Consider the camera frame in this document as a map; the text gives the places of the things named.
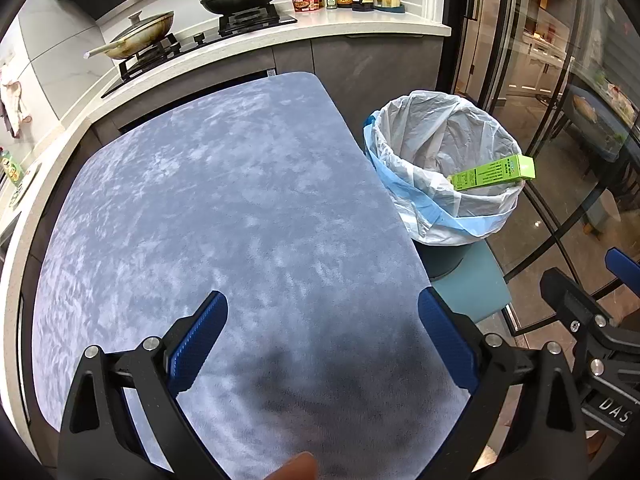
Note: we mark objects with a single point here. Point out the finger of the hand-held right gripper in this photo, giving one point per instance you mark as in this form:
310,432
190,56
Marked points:
622,267
570,297

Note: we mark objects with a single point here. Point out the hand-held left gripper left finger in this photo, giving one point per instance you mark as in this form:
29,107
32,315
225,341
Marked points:
197,340

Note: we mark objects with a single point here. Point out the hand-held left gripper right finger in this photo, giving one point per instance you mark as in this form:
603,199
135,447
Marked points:
445,340

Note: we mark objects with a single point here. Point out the black trash bin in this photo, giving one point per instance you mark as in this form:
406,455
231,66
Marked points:
445,260

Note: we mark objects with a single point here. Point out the green drink carton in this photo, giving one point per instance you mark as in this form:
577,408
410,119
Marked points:
492,172

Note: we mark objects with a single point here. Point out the trash bin with plastic liner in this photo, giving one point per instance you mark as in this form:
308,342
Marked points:
435,130

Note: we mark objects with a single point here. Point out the person's left hand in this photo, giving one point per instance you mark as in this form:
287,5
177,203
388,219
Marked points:
295,467

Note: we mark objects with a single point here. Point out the teal stool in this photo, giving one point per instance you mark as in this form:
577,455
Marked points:
475,290

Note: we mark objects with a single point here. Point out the blue grey tablecloth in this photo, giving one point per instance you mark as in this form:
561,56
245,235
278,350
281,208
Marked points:
225,200

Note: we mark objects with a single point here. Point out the blue plastic bin liner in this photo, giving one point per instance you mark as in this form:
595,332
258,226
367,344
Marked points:
425,195

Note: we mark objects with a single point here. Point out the glass sliding door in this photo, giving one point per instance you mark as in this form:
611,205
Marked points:
540,60

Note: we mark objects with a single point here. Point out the green dish soap bottle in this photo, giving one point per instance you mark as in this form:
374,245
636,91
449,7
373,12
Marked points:
11,167

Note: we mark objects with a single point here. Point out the grey kitchen cabinet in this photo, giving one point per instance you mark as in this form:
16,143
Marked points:
380,65

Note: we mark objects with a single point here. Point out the black gas stove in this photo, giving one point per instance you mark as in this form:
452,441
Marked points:
200,45

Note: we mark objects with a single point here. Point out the hanging kitchen cloth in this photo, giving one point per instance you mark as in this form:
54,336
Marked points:
12,105

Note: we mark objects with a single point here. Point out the beige frying pan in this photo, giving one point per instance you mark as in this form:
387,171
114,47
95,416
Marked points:
145,30

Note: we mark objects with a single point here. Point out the white kitchen counter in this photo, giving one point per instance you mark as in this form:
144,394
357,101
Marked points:
350,22

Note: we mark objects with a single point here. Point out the red instant noodle cup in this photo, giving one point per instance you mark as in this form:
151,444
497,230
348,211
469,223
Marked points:
305,0

